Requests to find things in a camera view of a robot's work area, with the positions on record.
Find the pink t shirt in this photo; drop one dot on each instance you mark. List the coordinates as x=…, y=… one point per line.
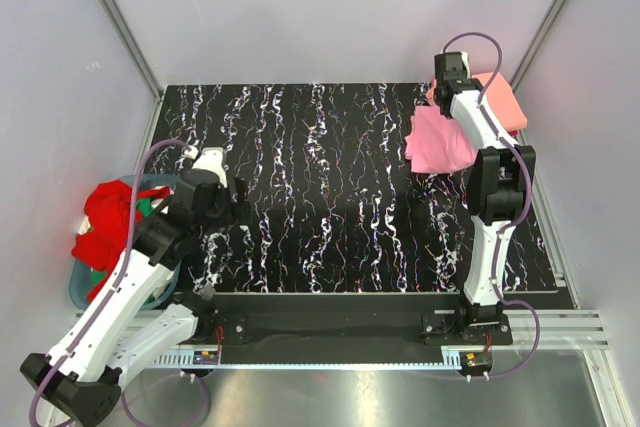
x=436, y=144

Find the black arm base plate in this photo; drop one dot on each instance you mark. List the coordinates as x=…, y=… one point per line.
x=432, y=318

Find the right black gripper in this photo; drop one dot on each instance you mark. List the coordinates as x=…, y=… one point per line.
x=444, y=114

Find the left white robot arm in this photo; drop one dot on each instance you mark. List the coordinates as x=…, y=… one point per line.
x=84, y=374

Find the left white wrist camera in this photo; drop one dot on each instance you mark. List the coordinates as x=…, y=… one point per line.
x=211, y=159

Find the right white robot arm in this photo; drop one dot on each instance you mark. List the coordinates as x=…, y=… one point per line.
x=499, y=186

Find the folded salmon t shirt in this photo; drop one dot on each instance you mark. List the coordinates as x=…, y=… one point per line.
x=501, y=100

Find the blue laundry basket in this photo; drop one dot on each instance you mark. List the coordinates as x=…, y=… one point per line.
x=152, y=189

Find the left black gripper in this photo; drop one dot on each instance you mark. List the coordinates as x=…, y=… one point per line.
x=241, y=208

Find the red t shirt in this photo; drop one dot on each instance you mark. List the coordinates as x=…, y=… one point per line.
x=99, y=248

